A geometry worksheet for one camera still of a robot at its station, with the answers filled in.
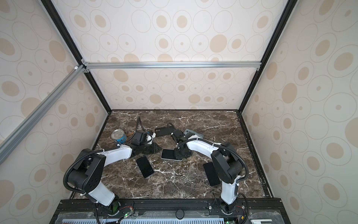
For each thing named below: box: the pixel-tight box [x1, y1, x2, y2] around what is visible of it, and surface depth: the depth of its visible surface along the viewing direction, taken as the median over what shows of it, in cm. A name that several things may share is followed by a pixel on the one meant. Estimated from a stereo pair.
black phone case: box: [154, 126, 174, 137], surface depth 108 cm
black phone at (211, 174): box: [203, 162, 221, 187], surface depth 87 cm
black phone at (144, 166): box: [136, 155, 155, 178], surface depth 91 cm
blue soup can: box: [110, 128, 128, 144], surface depth 93 cm
